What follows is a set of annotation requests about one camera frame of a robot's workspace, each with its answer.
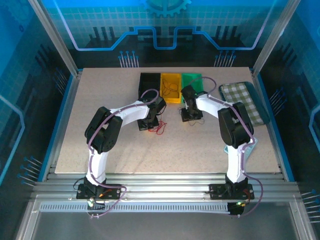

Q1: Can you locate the thin dark grey cable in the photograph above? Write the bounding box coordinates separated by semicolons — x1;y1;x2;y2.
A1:
178;107;205;127

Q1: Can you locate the thin red cable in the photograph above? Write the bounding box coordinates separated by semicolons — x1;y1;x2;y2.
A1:
147;120;168;136

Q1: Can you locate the yellow plastic bin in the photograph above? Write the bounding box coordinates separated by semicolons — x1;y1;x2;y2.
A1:
159;72;183;104

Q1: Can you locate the green plastic bin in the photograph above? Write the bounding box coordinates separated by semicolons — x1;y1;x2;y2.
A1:
180;72;205;101

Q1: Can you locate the black plastic bin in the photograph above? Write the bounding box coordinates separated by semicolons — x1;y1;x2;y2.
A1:
138;72;162;101

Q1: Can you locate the thin dark blue cable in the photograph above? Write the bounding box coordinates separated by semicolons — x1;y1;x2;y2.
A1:
161;79;181;97

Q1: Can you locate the checkered teal pencil case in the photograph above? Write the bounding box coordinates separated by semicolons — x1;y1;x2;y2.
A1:
218;81;271;127

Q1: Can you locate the light blue calculator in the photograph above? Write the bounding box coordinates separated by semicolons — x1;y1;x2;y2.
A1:
222;142;257;163

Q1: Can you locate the small electronics board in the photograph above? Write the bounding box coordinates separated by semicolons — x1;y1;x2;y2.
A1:
226;199;248;218
86;197;106;210

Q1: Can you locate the aluminium rail frame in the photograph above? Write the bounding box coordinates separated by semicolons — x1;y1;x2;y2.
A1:
31;171;302;201

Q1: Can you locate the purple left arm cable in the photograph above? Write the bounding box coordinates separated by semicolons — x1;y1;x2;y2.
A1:
86;88;161;220

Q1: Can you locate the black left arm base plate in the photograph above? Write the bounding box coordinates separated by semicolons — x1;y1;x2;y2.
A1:
76;183;126;201

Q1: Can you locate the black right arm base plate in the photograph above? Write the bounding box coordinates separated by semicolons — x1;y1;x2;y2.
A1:
208;183;255;201

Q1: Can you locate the slotted grey cable duct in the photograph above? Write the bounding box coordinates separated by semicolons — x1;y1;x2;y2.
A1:
38;202;231;214

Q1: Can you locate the aluminium frame post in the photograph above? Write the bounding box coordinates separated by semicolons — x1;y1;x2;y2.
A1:
27;0;82;76
252;0;302;73

